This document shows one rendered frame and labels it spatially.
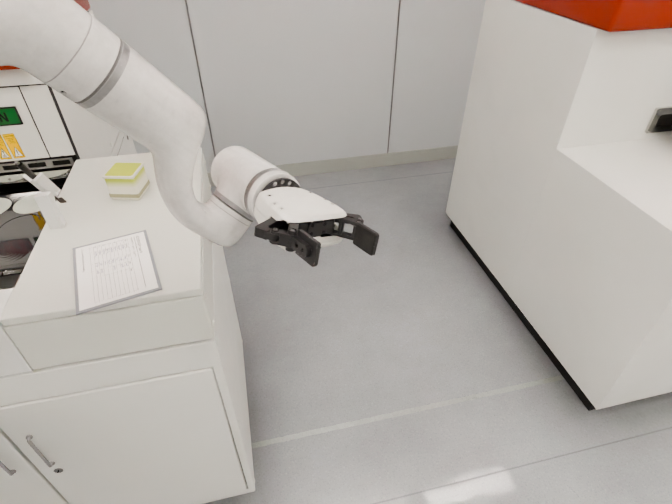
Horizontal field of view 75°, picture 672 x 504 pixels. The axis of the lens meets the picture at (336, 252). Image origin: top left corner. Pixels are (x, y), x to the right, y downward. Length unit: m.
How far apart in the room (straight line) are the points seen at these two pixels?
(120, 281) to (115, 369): 0.20
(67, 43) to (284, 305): 1.75
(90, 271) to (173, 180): 0.41
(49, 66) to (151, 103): 0.10
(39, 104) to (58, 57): 0.87
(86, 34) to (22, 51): 0.06
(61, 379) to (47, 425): 0.16
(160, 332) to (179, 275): 0.12
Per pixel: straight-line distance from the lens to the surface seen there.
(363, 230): 0.57
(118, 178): 1.16
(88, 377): 1.07
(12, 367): 1.07
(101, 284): 0.95
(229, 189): 0.70
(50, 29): 0.55
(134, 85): 0.58
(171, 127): 0.60
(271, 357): 1.96
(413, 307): 2.17
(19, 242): 1.29
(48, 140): 1.46
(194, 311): 0.91
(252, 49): 2.84
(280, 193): 0.62
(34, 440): 1.27
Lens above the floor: 1.54
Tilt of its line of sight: 39 degrees down
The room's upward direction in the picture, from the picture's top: straight up
